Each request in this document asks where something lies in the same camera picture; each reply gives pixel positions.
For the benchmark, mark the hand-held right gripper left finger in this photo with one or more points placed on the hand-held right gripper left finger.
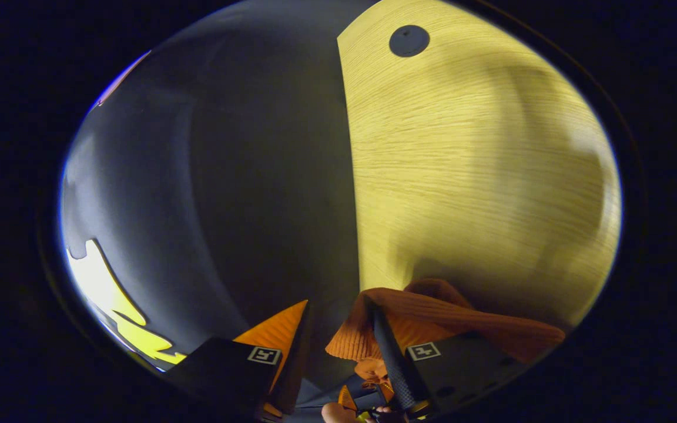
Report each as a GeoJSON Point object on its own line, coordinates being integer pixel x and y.
{"type": "Point", "coordinates": [294, 376]}

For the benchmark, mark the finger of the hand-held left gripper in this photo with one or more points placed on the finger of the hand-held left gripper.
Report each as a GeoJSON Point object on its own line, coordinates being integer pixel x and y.
{"type": "Point", "coordinates": [374, 402]}

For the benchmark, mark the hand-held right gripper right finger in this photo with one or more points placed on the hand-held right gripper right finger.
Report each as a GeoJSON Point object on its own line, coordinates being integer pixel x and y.
{"type": "Point", "coordinates": [397, 370]}

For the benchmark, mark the orange knit shirt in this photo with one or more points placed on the orange knit shirt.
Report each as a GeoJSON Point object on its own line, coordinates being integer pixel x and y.
{"type": "Point", "coordinates": [432, 317]}

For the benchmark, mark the black backdrop cloth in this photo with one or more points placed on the black backdrop cloth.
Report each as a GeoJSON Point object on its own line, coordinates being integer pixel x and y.
{"type": "Point", "coordinates": [227, 176]}

